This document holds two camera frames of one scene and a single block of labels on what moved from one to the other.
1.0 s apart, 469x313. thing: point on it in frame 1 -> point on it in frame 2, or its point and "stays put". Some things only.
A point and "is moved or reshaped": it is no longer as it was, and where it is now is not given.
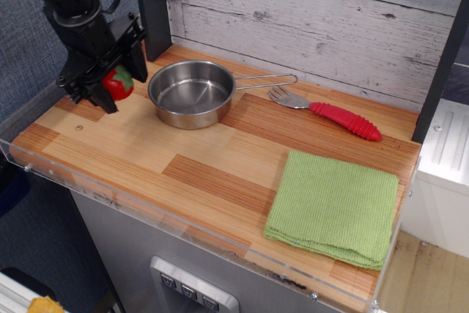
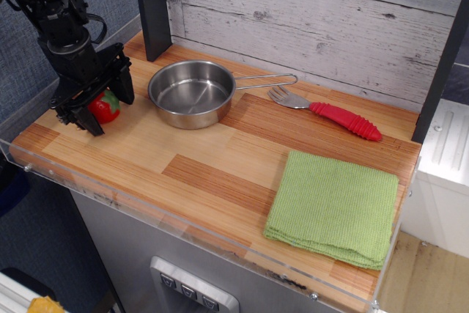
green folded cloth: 329,205 stays put
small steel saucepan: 198,94 stays put
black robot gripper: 95,49 -> 83,71
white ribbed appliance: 435,206 stays put
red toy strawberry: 119,83 is moved or reshaped
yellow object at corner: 45,305 stays put
